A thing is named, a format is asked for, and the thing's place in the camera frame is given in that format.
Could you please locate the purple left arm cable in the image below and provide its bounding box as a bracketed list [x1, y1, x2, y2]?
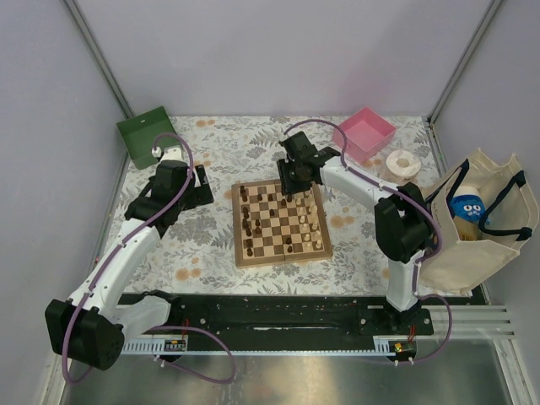
[62, 132, 237, 385]

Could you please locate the dark chess piece cluster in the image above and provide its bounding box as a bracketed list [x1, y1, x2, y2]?
[241, 206, 262, 238]

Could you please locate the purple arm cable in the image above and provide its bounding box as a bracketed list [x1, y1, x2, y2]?
[62, 132, 237, 385]
[285, 119, 452, 367]

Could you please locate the pink box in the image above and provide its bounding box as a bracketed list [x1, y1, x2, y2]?
[338, 107, 397, 164]

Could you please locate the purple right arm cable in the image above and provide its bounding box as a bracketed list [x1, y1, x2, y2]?
[285, 119, 452, 367]

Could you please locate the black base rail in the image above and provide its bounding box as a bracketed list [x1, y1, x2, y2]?
[117, 290, 435, 354]

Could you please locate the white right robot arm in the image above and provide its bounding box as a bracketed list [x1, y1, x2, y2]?
[277, 132, 435, 334]

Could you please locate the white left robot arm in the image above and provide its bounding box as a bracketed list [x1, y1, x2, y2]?
[45, 146, 213, 370]

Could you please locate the cream canvas tote bag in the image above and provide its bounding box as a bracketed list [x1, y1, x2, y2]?
[418, 149, 539, 294]

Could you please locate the green box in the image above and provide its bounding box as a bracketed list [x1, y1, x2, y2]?
[116, 106, 176, 170]

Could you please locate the wooden chess board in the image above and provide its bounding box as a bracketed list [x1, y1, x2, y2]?
[231, 180, 333, 268]

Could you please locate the toilet paper roll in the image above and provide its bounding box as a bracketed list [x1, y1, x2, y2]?
[380, 149, 422, 186]

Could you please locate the blue plush toy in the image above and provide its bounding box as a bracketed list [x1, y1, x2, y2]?
[450, 194, 487, 223]

